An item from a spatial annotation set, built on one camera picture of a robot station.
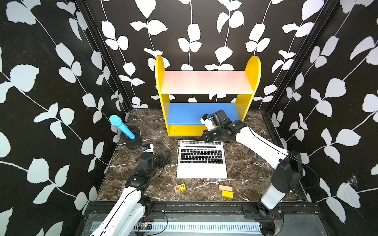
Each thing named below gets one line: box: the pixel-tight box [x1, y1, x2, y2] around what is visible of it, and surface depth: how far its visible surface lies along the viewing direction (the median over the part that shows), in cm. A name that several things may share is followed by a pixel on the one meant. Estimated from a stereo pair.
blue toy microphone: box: [109, 114, 136, 140], surface depth 71 cm
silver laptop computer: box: [176, 139, 231, 179], surface depth 92 cm
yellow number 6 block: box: [179, 183, 187, 192], surface depth 81 cm
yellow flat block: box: [221, 190, 234, 199], surface depth 81 cm
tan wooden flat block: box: [219, 184, 233, 192], surface depth 84 cm
